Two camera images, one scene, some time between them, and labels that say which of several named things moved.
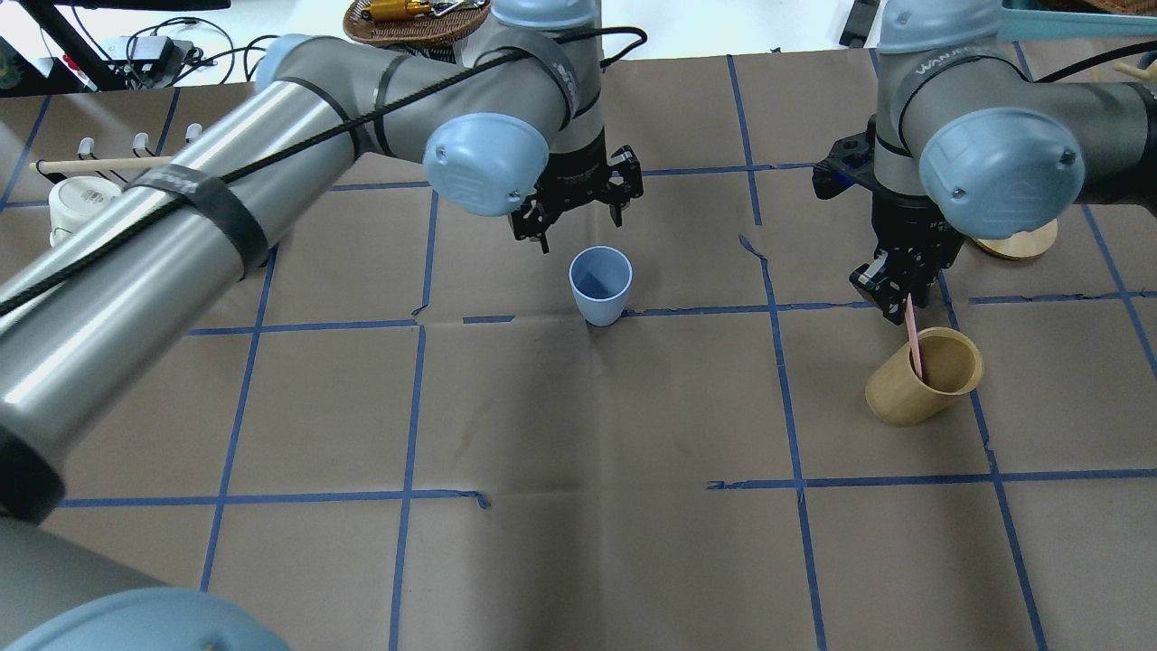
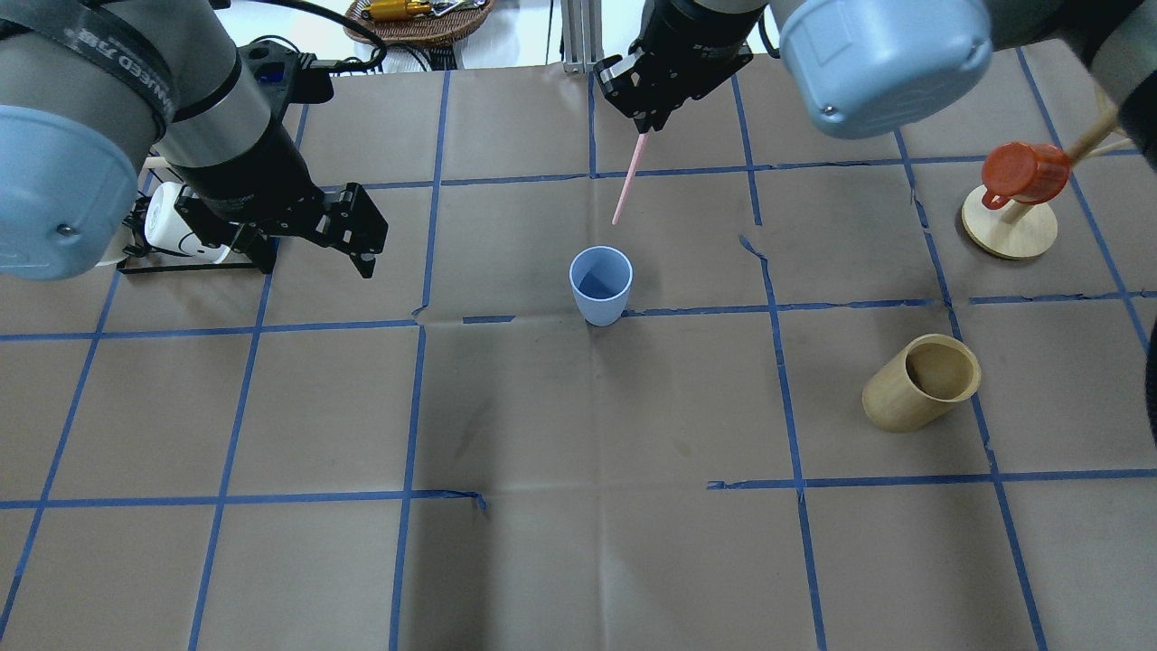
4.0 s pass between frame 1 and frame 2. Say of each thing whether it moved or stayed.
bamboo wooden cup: stayed
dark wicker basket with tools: stayed
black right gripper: moved
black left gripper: moved
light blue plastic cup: stayed
